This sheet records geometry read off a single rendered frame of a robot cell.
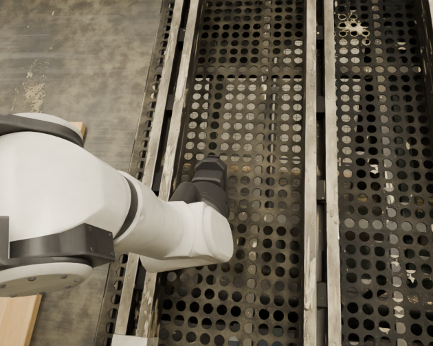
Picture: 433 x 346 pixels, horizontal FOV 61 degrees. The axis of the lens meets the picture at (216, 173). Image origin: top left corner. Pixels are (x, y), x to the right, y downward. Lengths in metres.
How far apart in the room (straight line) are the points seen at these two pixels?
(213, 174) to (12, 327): 0.49
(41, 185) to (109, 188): 0.05
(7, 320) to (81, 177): 0.59
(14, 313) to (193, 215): 0.51
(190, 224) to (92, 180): 0.17
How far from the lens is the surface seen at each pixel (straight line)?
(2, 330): 0.87
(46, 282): 0.30
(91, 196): 0.30
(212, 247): 0.45
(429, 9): 0.99
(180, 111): 0.79
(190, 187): 0.54
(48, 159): 0.31
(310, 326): 0.66
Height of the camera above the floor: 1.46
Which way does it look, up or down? 16 degrees down
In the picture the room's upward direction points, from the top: straight up
